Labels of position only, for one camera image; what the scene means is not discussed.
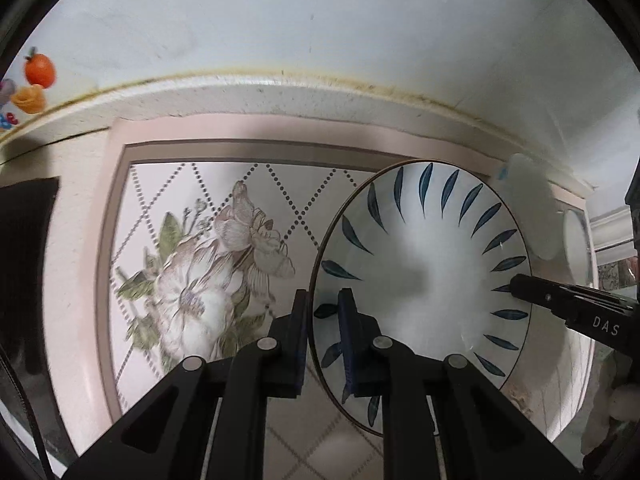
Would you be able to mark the floral checked tablecloth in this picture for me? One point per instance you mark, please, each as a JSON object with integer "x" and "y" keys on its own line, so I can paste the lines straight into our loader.
{"x": 200, "y": 210}

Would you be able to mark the golden ingot wall sticker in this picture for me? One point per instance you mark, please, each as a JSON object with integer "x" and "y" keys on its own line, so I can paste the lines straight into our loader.
{"x": 29, "y": 99}

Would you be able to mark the white plate blue leaf rim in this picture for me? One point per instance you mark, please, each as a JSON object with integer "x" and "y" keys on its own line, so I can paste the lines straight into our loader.
{"x": 425, "y": 260}

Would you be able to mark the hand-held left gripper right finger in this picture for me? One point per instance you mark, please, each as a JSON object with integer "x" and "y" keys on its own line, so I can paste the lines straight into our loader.
{"x": 347, "y": 345}

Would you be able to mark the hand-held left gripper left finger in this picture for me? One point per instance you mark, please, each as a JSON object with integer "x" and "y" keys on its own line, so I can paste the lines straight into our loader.
{"x": 300, "y": 345}

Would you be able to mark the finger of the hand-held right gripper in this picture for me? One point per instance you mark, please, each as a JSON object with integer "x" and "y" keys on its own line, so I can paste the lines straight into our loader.
{"x": 535, "y": 291}

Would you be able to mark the person's right hand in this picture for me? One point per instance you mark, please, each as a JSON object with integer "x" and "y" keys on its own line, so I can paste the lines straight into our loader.
{"x": 612, "y": 405}

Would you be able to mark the orange fruit wall sticker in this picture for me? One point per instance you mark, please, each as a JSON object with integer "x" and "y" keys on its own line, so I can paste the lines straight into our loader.
{"x": 40, "y": 71}

